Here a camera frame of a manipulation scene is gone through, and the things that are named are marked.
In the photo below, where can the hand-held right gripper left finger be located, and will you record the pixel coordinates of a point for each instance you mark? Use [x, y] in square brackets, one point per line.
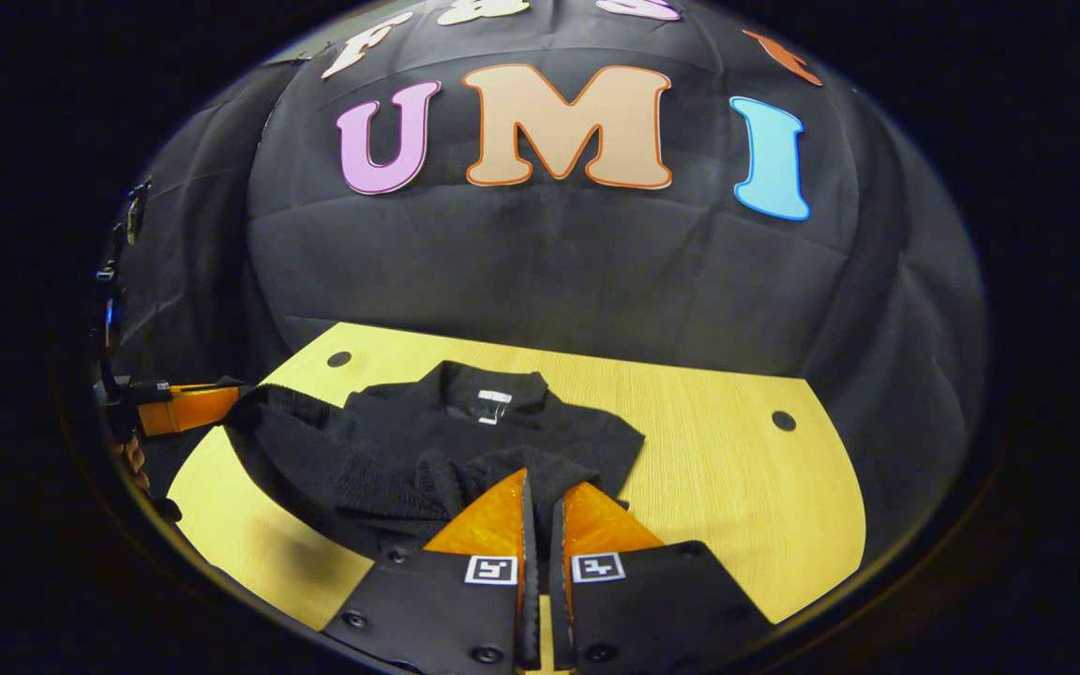
[437, 609]

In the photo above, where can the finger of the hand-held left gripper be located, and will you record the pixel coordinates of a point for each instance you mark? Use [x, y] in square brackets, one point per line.
[188, 408]

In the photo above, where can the black collared garment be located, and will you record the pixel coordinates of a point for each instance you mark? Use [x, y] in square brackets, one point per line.
[502, 441]

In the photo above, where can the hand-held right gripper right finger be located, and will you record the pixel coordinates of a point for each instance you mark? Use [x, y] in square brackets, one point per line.
[662, 600]

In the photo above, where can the black backdrop cloth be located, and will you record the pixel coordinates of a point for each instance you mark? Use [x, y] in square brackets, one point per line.
[549, 262]

